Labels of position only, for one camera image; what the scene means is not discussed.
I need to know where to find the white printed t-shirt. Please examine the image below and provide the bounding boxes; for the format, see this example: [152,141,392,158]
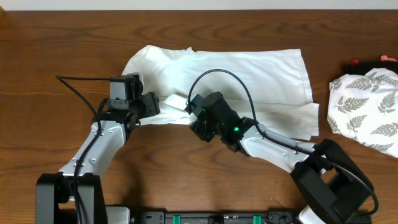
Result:
[123,45,319,140]

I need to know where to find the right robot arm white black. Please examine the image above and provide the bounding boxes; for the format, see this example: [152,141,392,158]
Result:
[187,92,374,223]

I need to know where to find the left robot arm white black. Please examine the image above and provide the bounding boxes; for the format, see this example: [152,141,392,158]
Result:
[35,72,160,223]

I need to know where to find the white fern pattern cloth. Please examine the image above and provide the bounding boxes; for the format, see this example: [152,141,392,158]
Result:
[326,68,397,157]

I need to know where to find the black garment with red details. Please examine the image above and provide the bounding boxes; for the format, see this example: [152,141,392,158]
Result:
[343,55,397,75]

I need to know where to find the black mounting rail with clamps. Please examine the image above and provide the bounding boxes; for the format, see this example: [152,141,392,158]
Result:
[105,205,373,224]

